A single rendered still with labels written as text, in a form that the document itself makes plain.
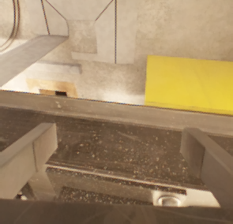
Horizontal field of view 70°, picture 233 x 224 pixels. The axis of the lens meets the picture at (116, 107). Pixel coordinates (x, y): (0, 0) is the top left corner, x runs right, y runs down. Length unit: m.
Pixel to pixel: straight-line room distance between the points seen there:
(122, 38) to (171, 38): 0.23
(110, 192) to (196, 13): 0.75
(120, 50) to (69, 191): 0.67
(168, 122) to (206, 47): 0.47
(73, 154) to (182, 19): 0.70
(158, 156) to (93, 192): 0.19
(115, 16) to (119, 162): 0.62
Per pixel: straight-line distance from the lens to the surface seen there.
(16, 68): 0.65
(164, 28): 0.86
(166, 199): 0.38
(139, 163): 0.46
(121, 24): 0.84
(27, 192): 0.54
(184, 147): 0.17
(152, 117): 0.54
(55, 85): 1.12
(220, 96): 0.65
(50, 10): 0.94
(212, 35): 0.90
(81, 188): 0.41
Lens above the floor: 0.83
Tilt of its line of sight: 51 degrees down
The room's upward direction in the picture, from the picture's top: 165 degrees counter-clockwise
